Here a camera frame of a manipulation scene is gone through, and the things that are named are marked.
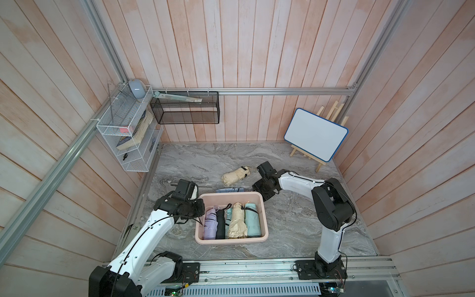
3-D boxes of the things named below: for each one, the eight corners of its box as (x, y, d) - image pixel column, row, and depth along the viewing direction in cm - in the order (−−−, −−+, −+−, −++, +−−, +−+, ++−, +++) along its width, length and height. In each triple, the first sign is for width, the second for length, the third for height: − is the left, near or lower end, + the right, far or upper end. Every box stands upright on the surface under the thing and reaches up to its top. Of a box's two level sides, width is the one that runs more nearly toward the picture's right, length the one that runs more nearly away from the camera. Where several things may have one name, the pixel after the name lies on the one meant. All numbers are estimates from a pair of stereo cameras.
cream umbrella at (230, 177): (225, 188, 101) (225, 183, 97) (221, 180, 105) (220, 175, 100) (250, 177, 106) (251, 172, 102) (245, 170, 109) (246, 165, 105)
